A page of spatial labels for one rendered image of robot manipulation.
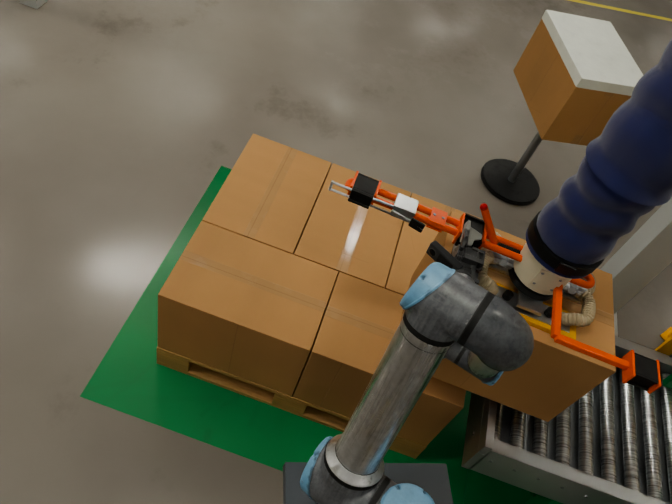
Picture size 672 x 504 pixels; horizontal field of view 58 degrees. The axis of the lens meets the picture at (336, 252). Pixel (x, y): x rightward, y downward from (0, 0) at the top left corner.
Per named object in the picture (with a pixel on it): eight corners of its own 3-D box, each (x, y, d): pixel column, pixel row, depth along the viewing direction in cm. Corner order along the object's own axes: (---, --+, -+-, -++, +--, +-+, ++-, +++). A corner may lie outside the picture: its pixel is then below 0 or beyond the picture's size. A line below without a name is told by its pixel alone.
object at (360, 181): (377, 191, 189) (382, 180, 185) (371, 207, 184) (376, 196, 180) (352, 181, 189) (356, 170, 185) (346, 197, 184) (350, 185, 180)
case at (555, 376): (552, 331, 239) (612, 274, 209) (548, 422, 214) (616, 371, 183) (411, 276, 238) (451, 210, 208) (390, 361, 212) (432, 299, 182)
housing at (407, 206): (414, 209, 189) (419, 200, 185) (410, 224, 184) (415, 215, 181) (393, 201, 188) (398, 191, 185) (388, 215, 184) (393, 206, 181)
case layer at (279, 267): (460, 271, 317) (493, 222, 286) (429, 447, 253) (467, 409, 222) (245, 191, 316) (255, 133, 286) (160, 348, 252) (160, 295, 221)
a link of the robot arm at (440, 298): (344, 541, 147) (483, 316, 107) (287, 496, 151) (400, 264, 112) (371, 499, 159) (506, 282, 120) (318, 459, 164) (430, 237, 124)
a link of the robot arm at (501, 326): (556, 324, 109) (510, 358, 173) (494, 287, 112) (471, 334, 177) (523, 379, 107) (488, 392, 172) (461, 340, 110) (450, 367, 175)
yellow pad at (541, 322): (573, 317, 192) (582, 309, 188) (572, 343, 186) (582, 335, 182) (474, 277, 192) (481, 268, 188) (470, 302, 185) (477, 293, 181)
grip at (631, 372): (648, 368, 173) (659, 360, 169) (649, 394, 168) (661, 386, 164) (621, 357, 173) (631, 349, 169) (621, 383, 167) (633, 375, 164)
